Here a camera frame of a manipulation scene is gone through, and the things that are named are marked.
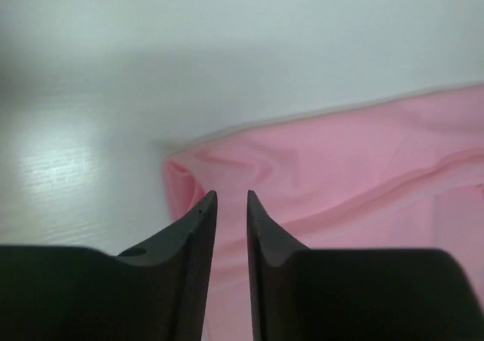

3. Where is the pink t shirt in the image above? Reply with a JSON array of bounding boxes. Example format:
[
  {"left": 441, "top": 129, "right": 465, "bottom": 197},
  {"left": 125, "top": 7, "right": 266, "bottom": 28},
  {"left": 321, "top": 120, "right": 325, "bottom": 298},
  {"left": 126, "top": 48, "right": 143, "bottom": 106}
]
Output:
[{"left": 163, "top": 85, "right": 483, "bottom": 340}]

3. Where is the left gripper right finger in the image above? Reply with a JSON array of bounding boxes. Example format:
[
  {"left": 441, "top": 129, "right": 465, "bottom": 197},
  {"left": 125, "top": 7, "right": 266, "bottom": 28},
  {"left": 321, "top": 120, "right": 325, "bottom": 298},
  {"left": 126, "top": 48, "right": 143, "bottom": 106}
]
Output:
[{"left": 247, "top": 191, "right": 483, "bottom": 340}]

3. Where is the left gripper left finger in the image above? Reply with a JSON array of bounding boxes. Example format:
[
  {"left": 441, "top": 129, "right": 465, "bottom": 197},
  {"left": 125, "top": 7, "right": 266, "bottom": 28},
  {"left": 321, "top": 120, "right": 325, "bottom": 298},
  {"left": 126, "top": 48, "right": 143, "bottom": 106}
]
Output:
[{"left": 1, "top": 192, "right": 217, "bottom": 340}]

